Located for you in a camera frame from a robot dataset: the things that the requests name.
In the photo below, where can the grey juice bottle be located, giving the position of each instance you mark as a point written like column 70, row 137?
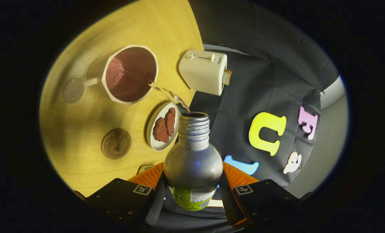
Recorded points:
column 192, row 161

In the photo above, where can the black backdrop cloth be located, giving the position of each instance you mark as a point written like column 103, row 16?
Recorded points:
column 260, row 81

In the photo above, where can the white round plate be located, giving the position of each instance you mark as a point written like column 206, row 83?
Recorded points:
column 158, row 146

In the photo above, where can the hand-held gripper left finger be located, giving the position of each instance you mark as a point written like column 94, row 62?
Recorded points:
column 153, row 210

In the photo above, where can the round wooden coaster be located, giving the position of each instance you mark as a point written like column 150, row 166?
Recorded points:
column 116, row 144

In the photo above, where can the white toaster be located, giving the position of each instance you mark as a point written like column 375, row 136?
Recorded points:
column 202, row 74

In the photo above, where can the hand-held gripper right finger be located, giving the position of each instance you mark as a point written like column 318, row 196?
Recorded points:
column 229, row 207

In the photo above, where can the toast slice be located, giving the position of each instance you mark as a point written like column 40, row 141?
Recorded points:
column 227, row 77

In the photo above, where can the beige cup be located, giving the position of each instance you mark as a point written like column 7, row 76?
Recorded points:
column 95, row 72

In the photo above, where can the wooden table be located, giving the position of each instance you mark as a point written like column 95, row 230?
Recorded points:
column 82, row 145

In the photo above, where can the brown meat slice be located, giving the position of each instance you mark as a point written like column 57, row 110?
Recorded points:
column 160, row 131
column 170, row 121

